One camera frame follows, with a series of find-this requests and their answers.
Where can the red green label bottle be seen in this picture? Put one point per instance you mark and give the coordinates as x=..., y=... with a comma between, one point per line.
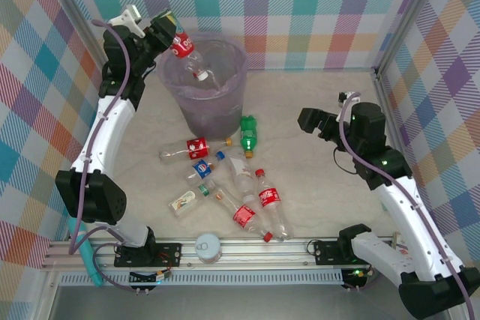
x=183, y=45

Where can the green plastic bottle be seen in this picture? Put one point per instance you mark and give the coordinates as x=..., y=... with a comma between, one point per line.
x=247, y=136

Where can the clear white label bottle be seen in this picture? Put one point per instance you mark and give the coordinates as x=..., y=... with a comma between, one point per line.
x=242, y=174

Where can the translucent purple-lined bin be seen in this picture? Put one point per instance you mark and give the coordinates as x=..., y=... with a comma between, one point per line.
x=210, y=114

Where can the red label orange cap bottle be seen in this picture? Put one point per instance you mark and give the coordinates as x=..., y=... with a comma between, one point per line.
x=197, y=147

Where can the blue label blue cap bottle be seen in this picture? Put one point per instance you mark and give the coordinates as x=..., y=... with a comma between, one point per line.
x=202, y=169

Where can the small white label bottle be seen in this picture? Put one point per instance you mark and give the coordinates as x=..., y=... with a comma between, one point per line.
x=183, y=202

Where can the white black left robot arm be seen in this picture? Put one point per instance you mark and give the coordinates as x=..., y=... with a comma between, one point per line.
x=101, y=136

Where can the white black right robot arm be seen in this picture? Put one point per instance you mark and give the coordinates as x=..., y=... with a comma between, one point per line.
x=412, y=215

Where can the small teal object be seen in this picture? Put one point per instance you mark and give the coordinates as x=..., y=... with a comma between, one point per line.
x=384, y=205

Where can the silver tin can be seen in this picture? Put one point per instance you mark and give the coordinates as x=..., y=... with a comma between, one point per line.
x=207, y=247

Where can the teal tube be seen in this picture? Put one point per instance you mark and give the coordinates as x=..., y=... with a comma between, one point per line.
x=88, y=256

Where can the aluminium frame post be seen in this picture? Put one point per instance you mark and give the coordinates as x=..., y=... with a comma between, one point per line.
x=80, y=16
x=407, y=16

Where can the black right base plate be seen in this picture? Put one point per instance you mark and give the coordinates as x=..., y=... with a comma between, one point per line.
x=326, y=252

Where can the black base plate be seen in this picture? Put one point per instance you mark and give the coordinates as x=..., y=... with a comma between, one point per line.
x=168, y=254
x=326, y=252

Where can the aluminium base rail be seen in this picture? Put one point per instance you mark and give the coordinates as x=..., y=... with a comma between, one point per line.
x=262, y=250

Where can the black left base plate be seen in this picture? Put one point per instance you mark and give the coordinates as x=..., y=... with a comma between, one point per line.
x=168, y=254

